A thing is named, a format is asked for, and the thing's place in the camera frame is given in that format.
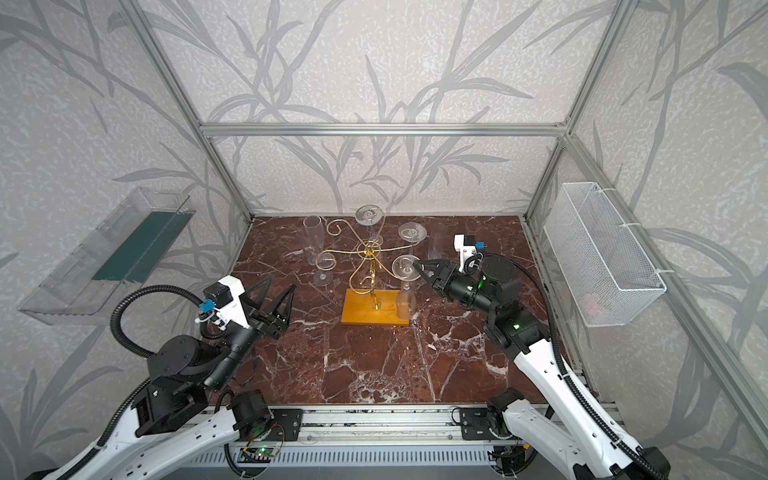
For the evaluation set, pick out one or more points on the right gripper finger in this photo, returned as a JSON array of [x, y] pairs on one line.
[[428, 276], [431, 264]]

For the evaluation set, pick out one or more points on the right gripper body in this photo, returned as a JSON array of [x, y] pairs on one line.
[[444, 279]]

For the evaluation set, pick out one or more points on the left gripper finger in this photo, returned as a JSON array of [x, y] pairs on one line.
[[281, 307], [255, 295]]

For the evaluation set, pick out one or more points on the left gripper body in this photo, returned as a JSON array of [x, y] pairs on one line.
[[261, 321]]

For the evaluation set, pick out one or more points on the wine glass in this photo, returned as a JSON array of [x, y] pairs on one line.
[[439, 242], [403, 268], [325, 263], [315, 233], [412, 232], [371, 219]]

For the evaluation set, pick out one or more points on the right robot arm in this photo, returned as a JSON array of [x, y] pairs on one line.
[[586, 443]]

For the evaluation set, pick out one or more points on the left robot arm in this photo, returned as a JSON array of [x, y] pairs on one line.
[[185, 407]]

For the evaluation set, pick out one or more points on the yellow wooden rack base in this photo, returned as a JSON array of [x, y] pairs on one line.
[[385, 307]]

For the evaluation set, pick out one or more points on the green circuit board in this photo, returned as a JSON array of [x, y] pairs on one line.
[[260, 454]]

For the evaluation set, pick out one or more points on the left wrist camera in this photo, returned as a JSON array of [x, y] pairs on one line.
[[222, 305]]

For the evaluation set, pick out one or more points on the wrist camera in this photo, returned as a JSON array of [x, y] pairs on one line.
[[222, 305], [470, 251]]

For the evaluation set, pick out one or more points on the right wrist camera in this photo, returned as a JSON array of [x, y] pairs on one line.
[[470, 251]]

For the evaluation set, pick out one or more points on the gold wire glass rack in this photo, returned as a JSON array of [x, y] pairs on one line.
[[368, 253]]

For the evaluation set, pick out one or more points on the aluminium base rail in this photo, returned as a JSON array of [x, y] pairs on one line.
[[381, 424]]

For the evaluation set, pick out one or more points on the white wire mesh basket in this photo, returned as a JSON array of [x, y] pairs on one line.
[[599, 254]]

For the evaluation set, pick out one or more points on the clear plastic wall shelf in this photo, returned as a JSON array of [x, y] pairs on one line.
[[117, 258]]

